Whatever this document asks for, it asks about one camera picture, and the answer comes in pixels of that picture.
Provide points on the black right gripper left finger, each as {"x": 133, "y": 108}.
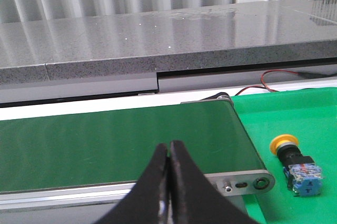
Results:
{"x": 148, "y": 200}

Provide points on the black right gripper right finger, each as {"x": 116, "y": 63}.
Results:
{"x": 194, "y": 199}

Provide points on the yellow mushroom push button switch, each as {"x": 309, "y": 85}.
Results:
{"x": 304, "y": 176}

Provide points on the grey stone countertop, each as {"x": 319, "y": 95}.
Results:
{"x": 235, "y": 36}

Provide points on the bright green mat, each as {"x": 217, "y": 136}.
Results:
{"x": 310, "y": 115}

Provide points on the green conveyor belt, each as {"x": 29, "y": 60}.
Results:
{"x": 116, "y": 146}

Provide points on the aluminium conveyor frame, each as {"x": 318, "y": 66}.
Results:
{"x": 233, "y": 183}

